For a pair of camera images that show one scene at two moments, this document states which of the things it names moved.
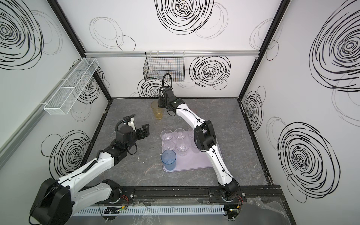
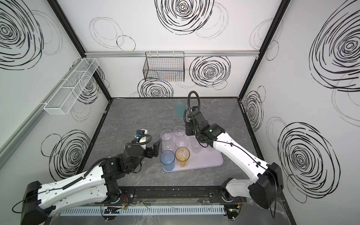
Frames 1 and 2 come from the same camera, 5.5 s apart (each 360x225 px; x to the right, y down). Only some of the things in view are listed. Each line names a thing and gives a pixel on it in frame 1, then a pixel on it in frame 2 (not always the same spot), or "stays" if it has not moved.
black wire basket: [164, 66] stays
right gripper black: [162, 102] -> [190, 129]
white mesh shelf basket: [60, 102] stays
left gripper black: [140, 132] -> [153, 150]
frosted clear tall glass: [194, 148] stays
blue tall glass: [168, 159] stays
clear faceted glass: [169, 145] stays
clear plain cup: [182, 148] -> [182, 141]
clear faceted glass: [179, 133] stays
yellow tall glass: [158, 111] -> [182, 154]
